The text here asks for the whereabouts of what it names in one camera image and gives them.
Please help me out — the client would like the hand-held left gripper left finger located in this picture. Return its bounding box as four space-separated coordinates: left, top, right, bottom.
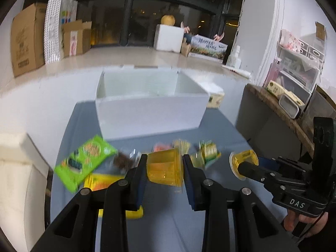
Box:
30 154 147 252

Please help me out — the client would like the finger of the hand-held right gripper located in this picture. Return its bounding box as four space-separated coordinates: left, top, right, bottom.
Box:
257 156 313 176
238 161 289 197

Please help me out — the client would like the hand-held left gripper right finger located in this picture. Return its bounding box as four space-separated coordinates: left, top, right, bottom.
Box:
182 154 301 252

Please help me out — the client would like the yellow jelly cup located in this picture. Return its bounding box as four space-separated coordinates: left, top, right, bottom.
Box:
146 148 184 187
229 150 260 181

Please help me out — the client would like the brown snack packet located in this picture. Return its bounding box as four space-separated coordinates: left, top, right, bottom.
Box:
112 150 140 175

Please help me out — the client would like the small pale yellow packet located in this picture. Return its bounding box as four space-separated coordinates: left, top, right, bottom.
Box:
190 154 205 169
173 139 191 155

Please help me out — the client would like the small green yellow packet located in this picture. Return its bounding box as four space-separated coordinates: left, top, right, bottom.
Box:
199 141 222 169

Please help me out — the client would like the yellow snack packet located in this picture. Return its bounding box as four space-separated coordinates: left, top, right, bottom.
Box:
84 173 144 219

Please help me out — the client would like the orange pink snack packet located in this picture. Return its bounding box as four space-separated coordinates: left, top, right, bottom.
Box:
153 142 174 153

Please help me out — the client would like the large green snack packet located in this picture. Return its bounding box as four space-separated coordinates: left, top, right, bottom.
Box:
54 135 118 193

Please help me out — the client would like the white cardboard box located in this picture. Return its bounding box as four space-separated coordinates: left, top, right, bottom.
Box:
95 68 210 141

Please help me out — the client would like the person's right hand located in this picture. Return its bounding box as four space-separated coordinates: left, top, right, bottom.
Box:
283 209 329 239

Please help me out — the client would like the blue grey tablecloth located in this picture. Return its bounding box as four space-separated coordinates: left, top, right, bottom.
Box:
50 101 289 252

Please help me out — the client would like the grey rounded device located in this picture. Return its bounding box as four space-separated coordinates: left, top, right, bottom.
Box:
278 94 302 119

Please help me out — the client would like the brown stone counter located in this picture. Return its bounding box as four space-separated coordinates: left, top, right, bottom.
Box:
246 83 336 159

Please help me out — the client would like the yellow tissue pack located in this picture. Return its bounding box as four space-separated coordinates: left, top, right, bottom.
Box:
266 80 305 107

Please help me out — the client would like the beige tissue pack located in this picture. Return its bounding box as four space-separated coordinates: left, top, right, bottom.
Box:
199 82 225 109

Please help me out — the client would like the rolled white paper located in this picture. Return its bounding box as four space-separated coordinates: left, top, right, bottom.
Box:
222 64 251 79

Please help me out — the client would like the clear plastic drawer unit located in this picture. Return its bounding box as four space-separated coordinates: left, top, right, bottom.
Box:
267 29 328 103

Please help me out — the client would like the white plastic bottle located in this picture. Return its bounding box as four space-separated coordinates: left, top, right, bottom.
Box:
226 45 242 69

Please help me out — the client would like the pink floral pouch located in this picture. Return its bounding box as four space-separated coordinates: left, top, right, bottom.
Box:
279 30 303 52

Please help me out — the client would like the cream leather sofa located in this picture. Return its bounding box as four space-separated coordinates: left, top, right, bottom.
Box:
0 133 51 244

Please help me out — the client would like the landscape printed carton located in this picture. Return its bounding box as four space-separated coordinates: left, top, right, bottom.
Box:
187 35 228 63

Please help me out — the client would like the small brown box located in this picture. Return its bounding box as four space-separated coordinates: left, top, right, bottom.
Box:
315 21 327 41

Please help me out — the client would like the white foam box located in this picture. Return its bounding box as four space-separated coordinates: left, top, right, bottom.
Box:
154 24 185 53

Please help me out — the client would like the open brown cardboard box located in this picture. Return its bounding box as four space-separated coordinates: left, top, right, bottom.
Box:
61 20 92 58

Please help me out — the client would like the yellow pomelo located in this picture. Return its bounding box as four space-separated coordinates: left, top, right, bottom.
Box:
161 15 176 27

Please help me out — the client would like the white dotted paper bag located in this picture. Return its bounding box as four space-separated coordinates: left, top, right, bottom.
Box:
43 0 84 65

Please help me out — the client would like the tall brown cardboard box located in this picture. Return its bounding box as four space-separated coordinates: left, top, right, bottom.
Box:
10 3 48 78

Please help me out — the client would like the black window frame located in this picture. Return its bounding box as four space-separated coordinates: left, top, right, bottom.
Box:
70 0 245 49

